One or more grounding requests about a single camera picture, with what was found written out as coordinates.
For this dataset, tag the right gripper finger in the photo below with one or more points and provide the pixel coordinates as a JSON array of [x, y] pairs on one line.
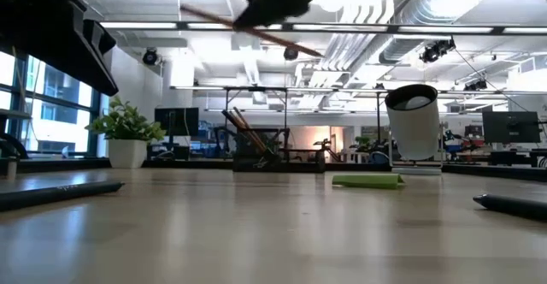
[[256, 21]]

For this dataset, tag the natural wood pencil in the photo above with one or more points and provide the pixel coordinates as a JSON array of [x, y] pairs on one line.
[[290, 44]]

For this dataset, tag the orange pencil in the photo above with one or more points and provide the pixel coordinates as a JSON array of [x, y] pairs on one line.
[[239, 129], [250, 126]]

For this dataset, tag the green sticky note pad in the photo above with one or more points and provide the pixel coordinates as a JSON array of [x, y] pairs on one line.
[[367, 181]]

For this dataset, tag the black pen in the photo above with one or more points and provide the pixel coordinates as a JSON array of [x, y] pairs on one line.
[[513, 206], [51, 193]]

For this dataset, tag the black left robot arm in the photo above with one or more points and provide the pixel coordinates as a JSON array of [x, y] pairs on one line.
[[51, 27]]

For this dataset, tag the black mesh desk organizer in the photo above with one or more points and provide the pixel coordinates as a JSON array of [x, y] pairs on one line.
[[299, 164]]

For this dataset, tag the black ceiling spotlight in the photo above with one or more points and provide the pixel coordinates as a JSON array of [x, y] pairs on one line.
[[475, 85], [150, 57], [290, 53], [436, 51]]

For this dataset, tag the black mesh pencil holder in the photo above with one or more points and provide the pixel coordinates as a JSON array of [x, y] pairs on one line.
[[256, 89]]

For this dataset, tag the overhead light bar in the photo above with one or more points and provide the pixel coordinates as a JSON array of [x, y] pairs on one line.
[[141, 25]]

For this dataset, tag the black monitor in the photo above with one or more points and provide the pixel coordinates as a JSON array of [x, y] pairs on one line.
[[177, 121], [510, 126]]

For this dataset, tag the white cup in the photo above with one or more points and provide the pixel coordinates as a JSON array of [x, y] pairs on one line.
[[414, 130]]

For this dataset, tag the green plant in white pot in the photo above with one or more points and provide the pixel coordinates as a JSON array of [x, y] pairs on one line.
[[127, 151]]

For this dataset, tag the silver ventilation duct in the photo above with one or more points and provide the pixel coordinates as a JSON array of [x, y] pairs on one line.
[[423, 14]]

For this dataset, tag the black aluminium table frame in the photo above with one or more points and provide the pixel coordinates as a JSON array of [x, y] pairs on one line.
[[192, 163]]

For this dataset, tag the small grey post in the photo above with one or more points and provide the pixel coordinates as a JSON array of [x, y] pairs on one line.
[[11, 168]]

